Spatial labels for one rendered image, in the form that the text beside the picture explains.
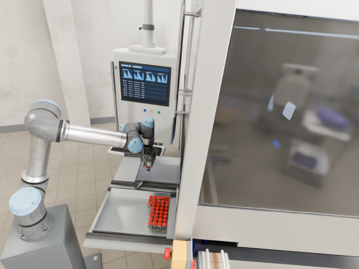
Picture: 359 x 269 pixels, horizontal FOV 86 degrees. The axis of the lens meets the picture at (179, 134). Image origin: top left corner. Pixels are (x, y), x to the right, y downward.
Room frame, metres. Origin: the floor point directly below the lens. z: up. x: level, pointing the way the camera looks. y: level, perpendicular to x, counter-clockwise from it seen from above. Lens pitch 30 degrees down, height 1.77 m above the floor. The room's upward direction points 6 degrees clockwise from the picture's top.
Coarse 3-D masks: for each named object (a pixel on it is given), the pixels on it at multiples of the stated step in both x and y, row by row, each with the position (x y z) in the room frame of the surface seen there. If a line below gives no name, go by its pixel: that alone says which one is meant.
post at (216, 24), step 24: (216, 0) 0.47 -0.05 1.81; (216, 24) 0.47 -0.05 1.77; (216, 48) 0.47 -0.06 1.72; (216, 72) 0.47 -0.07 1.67; (192, 96) 0.47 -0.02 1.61; (216, 96) 0.47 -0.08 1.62; (192, 120) 0.47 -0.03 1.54; (192, 144) 0.47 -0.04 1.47; (192, 168) 0.47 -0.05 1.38; (192, 192) 0.47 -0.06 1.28; (192, 216) 0.47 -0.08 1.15
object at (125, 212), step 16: (112, 192) 0.78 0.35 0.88; (128, 192) 0.78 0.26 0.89; (144, 192) 0.78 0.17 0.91; (160, 192) 0.79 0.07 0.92; (112, 208) 0.67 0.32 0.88; (128, 208) 0.68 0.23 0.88; (144, 208) 0.69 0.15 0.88; (96, 224) 0.56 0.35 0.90; (112, 224) 0.58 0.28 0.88; (128, 224) 0.59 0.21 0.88; (144, 224) 0.60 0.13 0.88
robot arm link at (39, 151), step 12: (36, 108) 0.71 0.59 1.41; (48, 108) 0.73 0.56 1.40; (36, 144) 0.71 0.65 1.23; (48, 144) 0.74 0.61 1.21; (36, 156) 0.70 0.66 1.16; (48, 156) 0.74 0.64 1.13; (36, 168) 0.69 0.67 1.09; (24, 180) 0.67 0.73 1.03; (36, 180) 0.68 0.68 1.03; (48, 180) 0.74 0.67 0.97
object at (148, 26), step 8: (144, 0) 1.54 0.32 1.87; (152, 0) 1.55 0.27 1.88; (144, 8) 1.54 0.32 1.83; (152, 8) 1.55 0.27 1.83; (144, 16) 1.54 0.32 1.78; (152, 16) 1.55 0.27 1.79; (144, 24) 1.53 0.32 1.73; (152, 24) 1.55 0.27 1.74; (144, 32) 1.54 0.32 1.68; (152, 32) 1.55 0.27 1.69; (144, 40) 1.54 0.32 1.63; (152, 40) 1.55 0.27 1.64
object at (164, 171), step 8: (160, 160) 1.12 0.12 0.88; (168, 160) 1.13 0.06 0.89; (176, 160) 1.13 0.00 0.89; (144, 168) 1.02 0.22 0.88; (152, 168) 1.02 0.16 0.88; (160, 168) 1.03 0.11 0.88; (168, 168) 1.04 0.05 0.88; (176, 168) 1.05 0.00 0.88; (136, 176) 0.90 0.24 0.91; (144, 176) 0.94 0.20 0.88; (152, 176) 0.95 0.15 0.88; (160, 176) 0.95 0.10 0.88; (168, 176) 0.96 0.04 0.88; (176, 176) 0.97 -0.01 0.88; (168, 184) 0.87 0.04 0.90; (176, 184) 0.87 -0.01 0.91
